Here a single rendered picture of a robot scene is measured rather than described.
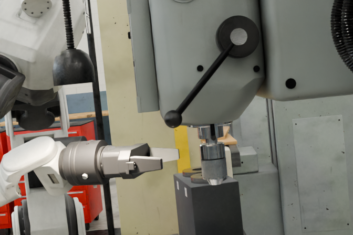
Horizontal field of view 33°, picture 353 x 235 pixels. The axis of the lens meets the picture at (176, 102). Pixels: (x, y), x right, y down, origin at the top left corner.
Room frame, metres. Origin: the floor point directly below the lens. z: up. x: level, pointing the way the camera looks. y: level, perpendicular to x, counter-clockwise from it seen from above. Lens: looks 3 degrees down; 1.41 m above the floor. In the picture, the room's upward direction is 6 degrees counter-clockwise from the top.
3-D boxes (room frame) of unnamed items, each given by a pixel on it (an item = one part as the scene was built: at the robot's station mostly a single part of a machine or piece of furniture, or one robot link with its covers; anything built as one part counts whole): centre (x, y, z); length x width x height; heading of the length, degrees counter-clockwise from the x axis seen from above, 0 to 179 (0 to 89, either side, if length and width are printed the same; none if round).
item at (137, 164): (1.09, 0.07, 1.24); 0.06 x 0.02 x 0.03; 73
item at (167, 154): (1.20, 0.03, 1.24); 0.06 x 0.02 x 0.03; 73
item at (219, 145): (1.11, -0.06, 1.26); 0.05 x 0.05 x 0.01
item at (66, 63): (1.05, 0.17, 1.44); 0.07 x 0.07 x 0.06
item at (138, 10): (1.11, 0.05, 1.45); 0.04 x 0.04 x 0.21; 2
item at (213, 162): (1.11, -0.06, 1.23); 0.05 x 0.05 x 0.06
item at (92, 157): (1.17, 0.14, 1.24); 0.13 x 0.12 x 0.10; 163
